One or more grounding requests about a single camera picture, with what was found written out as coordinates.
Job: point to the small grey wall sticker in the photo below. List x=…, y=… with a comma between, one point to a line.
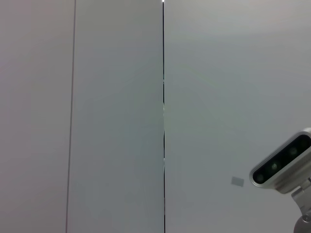
x=237, y=181

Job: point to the silver camera mount bracket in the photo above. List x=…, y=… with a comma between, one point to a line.
x=302, y=201

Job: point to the silver depth camera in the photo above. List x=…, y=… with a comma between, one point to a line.
x=279, y=165

